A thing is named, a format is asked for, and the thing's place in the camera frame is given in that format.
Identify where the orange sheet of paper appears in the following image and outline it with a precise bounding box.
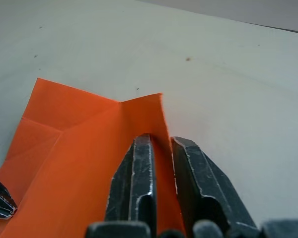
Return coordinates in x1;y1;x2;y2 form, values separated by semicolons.
0;77;187;238

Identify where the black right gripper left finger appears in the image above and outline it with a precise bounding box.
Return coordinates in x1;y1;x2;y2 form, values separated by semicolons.
104;133;158;236

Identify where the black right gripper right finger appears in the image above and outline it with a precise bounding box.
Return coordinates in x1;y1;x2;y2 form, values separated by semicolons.
171;136;261;234

